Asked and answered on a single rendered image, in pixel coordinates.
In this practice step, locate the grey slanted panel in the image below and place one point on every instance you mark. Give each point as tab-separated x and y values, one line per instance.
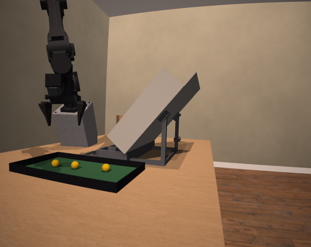
134	134

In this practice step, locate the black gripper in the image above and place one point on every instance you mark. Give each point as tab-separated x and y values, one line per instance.
46	107

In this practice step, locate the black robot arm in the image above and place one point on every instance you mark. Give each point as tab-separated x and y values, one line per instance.
60	54

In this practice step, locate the green tray with black rim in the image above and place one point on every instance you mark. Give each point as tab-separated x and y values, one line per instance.
89	174

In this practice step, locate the orange-yellow ball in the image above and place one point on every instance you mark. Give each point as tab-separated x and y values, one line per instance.
75	165
106	167
55	163

